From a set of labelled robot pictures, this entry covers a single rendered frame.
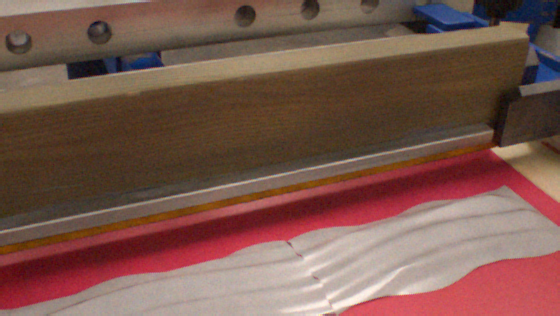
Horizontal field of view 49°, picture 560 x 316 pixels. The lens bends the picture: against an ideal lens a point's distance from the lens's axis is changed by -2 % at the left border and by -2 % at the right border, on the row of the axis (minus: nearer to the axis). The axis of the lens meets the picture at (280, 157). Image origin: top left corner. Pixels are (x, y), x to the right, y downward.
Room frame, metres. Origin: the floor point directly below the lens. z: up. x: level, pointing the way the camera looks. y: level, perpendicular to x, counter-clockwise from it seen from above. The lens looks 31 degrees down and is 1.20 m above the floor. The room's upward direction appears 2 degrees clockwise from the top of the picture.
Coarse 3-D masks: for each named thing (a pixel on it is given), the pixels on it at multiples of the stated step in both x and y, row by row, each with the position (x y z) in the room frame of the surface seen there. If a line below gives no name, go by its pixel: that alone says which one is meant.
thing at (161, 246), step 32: (160, 224) 0.33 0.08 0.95; (192, 224) 0.33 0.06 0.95; (224, 224) 0.33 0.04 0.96; (256, 224) 0.33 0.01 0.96; (0, 256) 0.29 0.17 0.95; (32, 256) 0.29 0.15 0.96; (64, 256) 0.29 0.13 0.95; (96, 256) 0.29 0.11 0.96; (128, 256) 0.29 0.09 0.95; (160, 256) 0.30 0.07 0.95; (192, 256) 0.30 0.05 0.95; (224, 256) 0.30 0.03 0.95; (0, 288) 0.26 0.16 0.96; (32, 288) 0.26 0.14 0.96; (64, 288) 0.26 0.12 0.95
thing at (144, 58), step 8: (96, 24) 0.85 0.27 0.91; (120, 56) 0.72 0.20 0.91; (128, 56) 0.71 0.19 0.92; (136, 56) 0.71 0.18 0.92; (144, 56) 0.71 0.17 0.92; (152, 56) 0.71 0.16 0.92; (160, 56) 0.74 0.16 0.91; (112, 64) 0.74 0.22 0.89; (120, 64) 0.72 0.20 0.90; (128, 64) 0.69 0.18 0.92; (136, 64) 0.69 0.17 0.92; (144, 64) 0.69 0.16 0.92; (152, 64) 0.69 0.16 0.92; (160, 64) 0.69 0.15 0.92; (112, 72) 0.75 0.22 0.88
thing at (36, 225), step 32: (480, 128) 0.40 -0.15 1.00; (320, 160) 0.35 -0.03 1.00; (352, 160) 0.35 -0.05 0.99; (384, 160) 0.36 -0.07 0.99; (160, 192) 0.31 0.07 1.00; (192, 192) 0.31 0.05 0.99; (224, 192) 0.32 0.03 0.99; (256, 192) 0.33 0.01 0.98; (0, 224) 0.27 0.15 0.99; (32, 224) 0.27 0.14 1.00; (64, 224) 0.28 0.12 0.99; (96, 224) 0.28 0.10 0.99
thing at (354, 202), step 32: (448, 160) 0.42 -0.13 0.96; (480, 160) 0.42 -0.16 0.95; (320, 192) 0.37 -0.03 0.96; (352, 192) 0.37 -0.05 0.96; (384, 192) 0.37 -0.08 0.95; (416, 192) 0.38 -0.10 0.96; (448, 192) 0.38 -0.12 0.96; (480, 192) 0.38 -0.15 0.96; (544, 192) 0.38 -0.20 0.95; (288, 224) 0.33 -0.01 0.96; (320, 224) 0.33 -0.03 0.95; (352, 224) 0.34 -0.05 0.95; (544, 256) 0.31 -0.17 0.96; (448, 288) 0.27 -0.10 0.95; (480, 288) 0.28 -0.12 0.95; (512, 288) 0.28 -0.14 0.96; (544, 288) 0.28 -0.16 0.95
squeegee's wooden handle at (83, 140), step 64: (256, 64) 0.35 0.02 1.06; (320, 64) 0.36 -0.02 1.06; (384, 64) 0.37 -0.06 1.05; (448, 64) 0.39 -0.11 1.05; (512, 64) 0.42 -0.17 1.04; (0, 128) 0.28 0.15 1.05; (64, 128) 0.29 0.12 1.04; (128, 128) 0.31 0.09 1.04; (192, 128) 0.32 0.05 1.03; (256, 128) 0.34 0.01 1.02; (320, 128) 0.36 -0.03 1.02; (384, 128) 0.38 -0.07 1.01; (448, 128) 0.40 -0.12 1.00; (0, 192) 0.28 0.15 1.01; (64, 192) 0.29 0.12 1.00; (128, 192) 0.30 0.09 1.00
